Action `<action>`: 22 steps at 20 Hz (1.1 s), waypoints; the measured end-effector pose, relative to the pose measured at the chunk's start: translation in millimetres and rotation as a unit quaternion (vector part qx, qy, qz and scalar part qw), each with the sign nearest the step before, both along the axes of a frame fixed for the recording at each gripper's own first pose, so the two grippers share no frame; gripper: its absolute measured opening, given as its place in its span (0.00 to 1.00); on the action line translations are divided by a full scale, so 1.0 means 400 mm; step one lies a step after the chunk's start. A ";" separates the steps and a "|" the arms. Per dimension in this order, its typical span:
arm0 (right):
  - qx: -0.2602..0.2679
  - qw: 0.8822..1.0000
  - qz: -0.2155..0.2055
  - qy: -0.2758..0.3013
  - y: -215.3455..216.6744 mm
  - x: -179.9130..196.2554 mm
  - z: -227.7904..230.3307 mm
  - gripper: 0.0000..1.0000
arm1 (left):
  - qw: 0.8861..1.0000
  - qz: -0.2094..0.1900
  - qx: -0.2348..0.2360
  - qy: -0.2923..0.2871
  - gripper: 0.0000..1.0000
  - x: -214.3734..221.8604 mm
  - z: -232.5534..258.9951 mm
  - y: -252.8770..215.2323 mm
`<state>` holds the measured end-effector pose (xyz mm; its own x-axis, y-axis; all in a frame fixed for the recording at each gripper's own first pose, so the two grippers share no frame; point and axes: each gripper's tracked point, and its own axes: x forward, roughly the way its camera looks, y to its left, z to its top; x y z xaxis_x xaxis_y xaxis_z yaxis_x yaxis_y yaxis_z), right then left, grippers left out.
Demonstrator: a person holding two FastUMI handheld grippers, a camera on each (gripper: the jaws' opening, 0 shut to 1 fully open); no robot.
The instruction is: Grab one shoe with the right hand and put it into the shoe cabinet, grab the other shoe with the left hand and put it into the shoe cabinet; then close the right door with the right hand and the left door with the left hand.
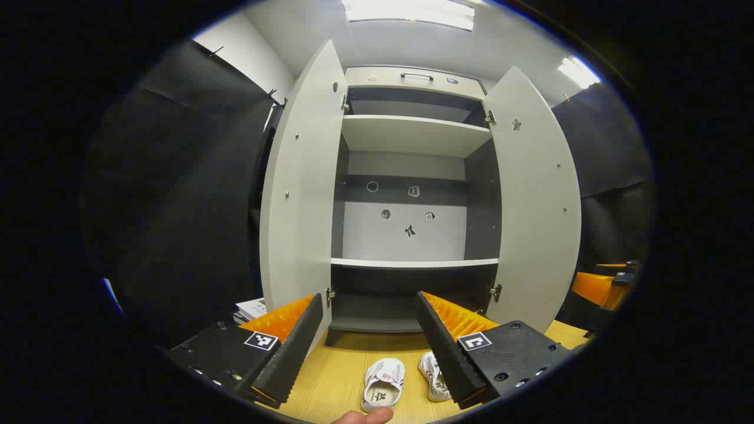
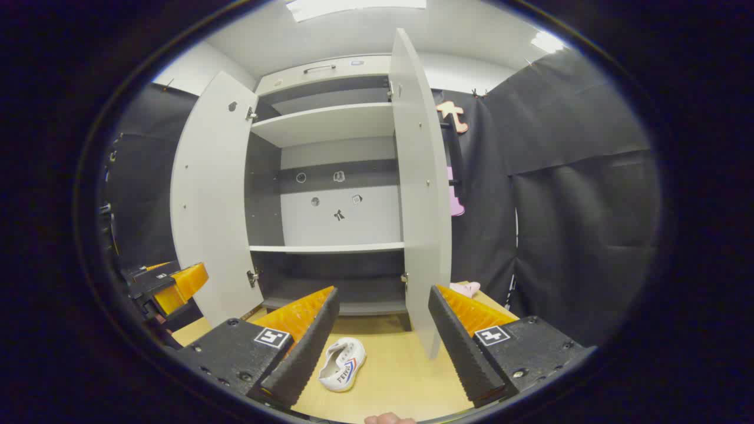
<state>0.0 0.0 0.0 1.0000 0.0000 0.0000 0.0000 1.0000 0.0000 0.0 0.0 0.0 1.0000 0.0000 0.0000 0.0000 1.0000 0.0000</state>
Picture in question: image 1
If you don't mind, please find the large ceiling light panel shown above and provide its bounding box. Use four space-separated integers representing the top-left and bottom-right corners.
342 0 477 31

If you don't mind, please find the white shoe cabinet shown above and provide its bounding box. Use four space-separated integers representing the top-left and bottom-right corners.
326 65 502 347

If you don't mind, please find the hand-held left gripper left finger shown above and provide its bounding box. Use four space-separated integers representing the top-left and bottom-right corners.
159 293 325 410

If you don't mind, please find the white shoe cabinet door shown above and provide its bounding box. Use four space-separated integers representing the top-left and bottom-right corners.
482 66 584 335
259 38 348 354

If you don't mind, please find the black backdrop cloth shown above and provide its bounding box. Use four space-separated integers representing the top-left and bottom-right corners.
82 38 289 348
551 82 654 330

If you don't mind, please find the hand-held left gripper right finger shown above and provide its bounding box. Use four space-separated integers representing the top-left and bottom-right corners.
415 290 575 410

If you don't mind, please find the white shoe with yellow sole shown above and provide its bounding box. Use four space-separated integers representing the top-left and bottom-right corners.
361 357 406 413
418 352 453 403

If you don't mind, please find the small ceiling light panel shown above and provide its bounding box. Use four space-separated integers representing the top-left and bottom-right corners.
557 55 603 90

